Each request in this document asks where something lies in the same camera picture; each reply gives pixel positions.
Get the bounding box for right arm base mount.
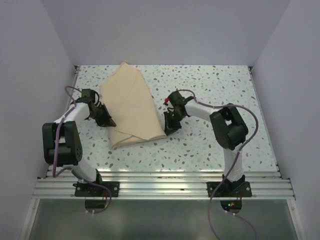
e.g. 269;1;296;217
206;174;253;198

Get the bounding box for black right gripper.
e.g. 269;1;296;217
164;110;186;137

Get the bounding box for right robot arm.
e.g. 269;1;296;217
163;90;249;197

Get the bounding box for beige wooden board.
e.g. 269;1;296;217
100;62;166;149

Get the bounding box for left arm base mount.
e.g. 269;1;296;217
73;176;120;198

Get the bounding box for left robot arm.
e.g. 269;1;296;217
42;88;117;197

